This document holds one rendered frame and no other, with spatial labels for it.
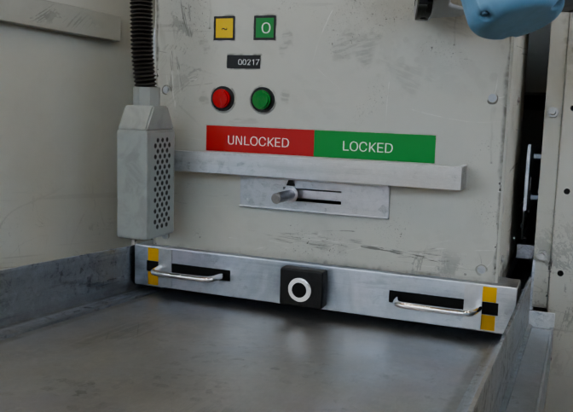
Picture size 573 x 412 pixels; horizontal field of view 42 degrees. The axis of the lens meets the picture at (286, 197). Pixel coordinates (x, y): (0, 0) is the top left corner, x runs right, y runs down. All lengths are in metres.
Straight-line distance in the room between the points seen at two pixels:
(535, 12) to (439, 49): 0.35
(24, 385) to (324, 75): 0.53
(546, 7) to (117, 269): 0.71
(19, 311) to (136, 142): 0.25
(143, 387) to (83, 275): 0.35
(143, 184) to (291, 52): 0.26
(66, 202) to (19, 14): 0.29
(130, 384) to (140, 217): 0.32
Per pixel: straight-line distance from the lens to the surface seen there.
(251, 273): 1.03
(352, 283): 0.98
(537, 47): 1.69
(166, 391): 0.71
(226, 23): 1.04
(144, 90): 0.99
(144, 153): 0.97
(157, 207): 1.00
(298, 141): 0.99
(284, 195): 0.96
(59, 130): 1.17
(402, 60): 0.95
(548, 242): 1.06
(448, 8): 0.89
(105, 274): 1.07
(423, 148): 0.95
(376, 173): 0.92
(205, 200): 1.06
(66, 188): 1.19
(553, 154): 1.06
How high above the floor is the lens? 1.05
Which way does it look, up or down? 4 degrees down
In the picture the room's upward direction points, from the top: 3 degrees clockwise
